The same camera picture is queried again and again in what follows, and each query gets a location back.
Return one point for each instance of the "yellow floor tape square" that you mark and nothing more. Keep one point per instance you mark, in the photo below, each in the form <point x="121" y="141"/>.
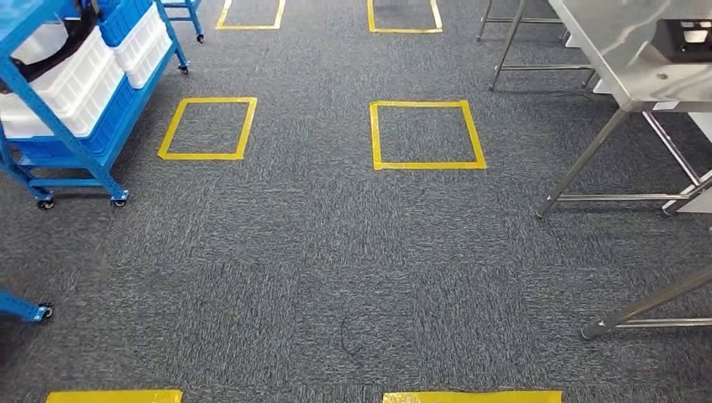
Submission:
<point x="111" y="397"/>
<point x="428" y="165"/>
<point x="473" y="397"/>

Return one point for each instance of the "blue plastic crate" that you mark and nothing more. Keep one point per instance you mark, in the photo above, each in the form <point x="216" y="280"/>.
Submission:
<point x="125" y="19"/>
<point x="119" y="111"/>

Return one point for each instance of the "black curved trim part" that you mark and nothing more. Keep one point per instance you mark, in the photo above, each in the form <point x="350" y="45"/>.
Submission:
<point x="55" y="55"/>

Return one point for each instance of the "black plastic frame part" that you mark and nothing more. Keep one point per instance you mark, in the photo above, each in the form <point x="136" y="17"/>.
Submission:
<point x="667" y="50"/>

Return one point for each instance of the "steel workbench table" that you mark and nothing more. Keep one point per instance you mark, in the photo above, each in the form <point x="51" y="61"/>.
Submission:
<point x="545" y="68"/>
<point x="612" y="44"/>
<point x="639" y="307"/>

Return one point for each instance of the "blue rack on casters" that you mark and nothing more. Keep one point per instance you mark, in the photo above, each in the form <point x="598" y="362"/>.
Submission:
<point x="67" y="182"/>
<point x="192" y="14"/>

